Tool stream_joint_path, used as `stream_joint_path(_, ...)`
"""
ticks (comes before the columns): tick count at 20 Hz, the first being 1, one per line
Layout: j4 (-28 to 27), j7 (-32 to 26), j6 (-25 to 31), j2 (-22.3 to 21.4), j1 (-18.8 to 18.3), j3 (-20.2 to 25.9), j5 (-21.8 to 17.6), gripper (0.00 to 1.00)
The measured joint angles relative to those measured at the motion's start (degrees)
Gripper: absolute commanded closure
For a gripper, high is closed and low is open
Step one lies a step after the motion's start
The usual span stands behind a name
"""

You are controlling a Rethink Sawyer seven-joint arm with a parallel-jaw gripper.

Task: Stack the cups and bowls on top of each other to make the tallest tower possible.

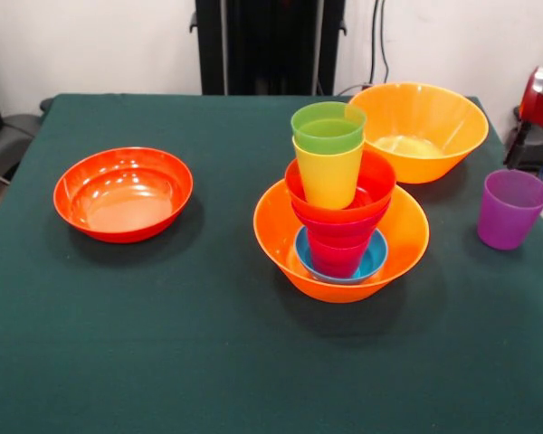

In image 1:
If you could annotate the dark green tablecloth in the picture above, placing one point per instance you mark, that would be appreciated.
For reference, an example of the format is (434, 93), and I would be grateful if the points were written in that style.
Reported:
(271, 384)

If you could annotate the large orange bowl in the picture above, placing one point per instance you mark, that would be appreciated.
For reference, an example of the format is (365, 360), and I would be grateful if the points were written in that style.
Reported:
(276, 235)
(425, 117)

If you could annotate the purple plastic cup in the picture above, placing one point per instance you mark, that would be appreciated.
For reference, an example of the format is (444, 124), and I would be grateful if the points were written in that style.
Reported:
(509, 217)

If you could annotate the blue plastic bowl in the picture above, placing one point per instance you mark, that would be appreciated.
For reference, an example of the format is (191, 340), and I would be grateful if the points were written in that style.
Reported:
(378, 257)

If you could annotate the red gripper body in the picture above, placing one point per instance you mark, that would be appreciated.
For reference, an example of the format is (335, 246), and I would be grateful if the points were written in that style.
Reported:
(540, 106)

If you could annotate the yellow plastic cup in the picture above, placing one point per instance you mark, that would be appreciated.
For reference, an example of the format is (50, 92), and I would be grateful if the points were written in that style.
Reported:
(328, 181)

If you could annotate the small red bowl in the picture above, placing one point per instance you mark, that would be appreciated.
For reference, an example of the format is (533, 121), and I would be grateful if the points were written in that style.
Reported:
(375, 185)

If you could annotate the wide red bowl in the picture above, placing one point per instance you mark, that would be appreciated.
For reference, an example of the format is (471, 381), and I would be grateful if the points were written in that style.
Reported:
(122, 194)

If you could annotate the pink plastic bowl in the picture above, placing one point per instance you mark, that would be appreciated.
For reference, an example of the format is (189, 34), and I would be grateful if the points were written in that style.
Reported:
(339, 226)

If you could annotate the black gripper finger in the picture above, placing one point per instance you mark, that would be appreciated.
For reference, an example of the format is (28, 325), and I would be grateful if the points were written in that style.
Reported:
(521, 138)

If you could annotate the black chair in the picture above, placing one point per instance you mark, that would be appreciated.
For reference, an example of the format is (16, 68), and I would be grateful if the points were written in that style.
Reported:
(4, 135)

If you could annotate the pink plastic cup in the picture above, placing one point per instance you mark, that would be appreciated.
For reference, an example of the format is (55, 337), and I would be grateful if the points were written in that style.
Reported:
(335, 260)

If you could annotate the green plastic cup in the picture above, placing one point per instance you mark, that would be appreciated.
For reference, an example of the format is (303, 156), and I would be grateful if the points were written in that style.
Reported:
(328, 131)

